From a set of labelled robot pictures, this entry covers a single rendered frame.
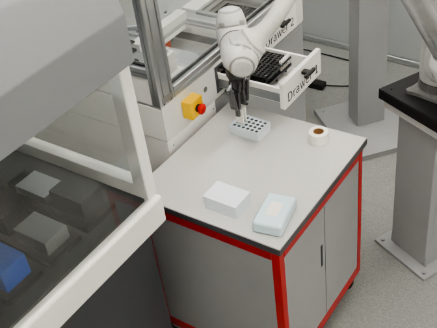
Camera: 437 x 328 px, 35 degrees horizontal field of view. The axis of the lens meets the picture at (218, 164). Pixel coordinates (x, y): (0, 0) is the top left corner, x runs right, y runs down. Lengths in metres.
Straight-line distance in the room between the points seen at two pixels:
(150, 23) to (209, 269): 0.84
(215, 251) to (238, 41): 0.68
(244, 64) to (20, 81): 0.80
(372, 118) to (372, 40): 0.47
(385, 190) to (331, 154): 1.06
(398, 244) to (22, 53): 2.03
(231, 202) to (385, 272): 1.08
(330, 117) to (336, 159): 1.50
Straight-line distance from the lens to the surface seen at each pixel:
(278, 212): 2.11
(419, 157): 2.74
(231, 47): 2.14
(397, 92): 2.65
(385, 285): 2.99
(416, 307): 2.93
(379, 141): 3.68
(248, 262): 2.21
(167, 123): 2.44
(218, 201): 2.16
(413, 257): 3.08
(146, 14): 2.24
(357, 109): 3.72
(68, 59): 1.64
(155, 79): 2.33
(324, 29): 4.61
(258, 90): 2.56
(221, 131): 2.55
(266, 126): 2.50
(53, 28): 1.63
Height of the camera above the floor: 2.22
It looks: 38 degrees down
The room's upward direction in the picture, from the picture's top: 8 degrees counter-clockwise
